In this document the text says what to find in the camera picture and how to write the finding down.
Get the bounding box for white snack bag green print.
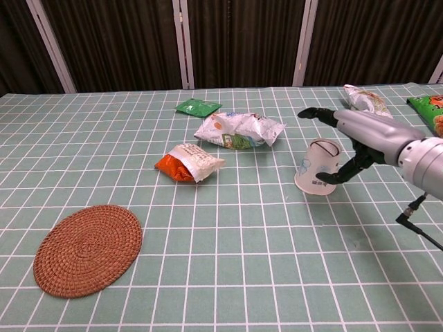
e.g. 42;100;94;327
343;84;395;120

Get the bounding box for white paper cup blue flowers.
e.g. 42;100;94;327
293;138;343;196

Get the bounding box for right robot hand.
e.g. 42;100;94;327
297;107;426;184

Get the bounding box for dark pleated screen panel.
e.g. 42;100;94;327
0;0;67;97
36;0;183;93
186;0;308;89
303;0;443;87

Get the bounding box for white screen frame post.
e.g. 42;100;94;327
26;0;78;94
172;0;195;90
292;0;318;87
428;57;443;84

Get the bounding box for round woven rattan coaster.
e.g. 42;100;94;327
33;204;143;299

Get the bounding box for crumpled white snack bag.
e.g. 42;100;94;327
193;111;287;151

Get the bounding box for small green sachet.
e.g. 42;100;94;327
174;98;223;120

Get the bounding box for orange and white snack bag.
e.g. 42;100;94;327
154;142;226;184

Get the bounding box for green grid tablecloth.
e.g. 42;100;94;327
0;82;443;332

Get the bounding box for black cable with plug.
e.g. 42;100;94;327
395;194;443;252

